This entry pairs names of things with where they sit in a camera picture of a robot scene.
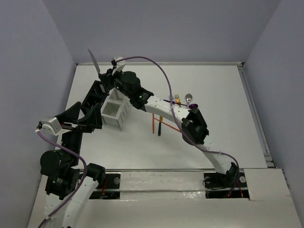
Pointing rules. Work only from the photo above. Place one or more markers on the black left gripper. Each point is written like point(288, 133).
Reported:
point(77, 128)

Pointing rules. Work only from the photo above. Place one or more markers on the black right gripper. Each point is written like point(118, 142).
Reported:
point(108, 78)

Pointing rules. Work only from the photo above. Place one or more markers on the silver steel knife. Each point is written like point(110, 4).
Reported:
point(94, 61)

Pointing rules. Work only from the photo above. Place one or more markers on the orange chopstick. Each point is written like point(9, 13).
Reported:
point(153, 124)
point(166, 124)

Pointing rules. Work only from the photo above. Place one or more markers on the gold knife green handle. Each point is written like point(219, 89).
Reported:
point(160, 126)

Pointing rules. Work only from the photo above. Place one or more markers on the gold metal fork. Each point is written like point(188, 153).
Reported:
point(178, 101)

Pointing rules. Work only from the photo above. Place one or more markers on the silver spoon pink handle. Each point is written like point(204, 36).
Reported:
point(188, 98)

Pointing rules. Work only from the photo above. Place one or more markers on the purple metal spoon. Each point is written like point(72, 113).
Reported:
point(190, 106)

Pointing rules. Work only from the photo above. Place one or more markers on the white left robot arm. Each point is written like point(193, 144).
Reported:
point(70, 180)

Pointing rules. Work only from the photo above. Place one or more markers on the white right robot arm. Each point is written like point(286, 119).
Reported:
point(191, 123)

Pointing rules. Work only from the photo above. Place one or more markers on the black slotted container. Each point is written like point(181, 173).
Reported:
point(95, 95)

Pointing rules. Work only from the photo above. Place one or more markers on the white slotted container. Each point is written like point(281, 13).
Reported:
point(115, 109)

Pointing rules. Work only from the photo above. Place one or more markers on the white front panel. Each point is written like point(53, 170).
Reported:
point(177, 199)

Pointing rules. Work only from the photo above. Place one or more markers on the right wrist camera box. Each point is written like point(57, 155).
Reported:
point(118, 64)

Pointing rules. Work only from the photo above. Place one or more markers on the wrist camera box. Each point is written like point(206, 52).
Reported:
point(118, 64)
point(51, 126)

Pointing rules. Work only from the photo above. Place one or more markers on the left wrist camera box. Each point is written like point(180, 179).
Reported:
point(51, 126)

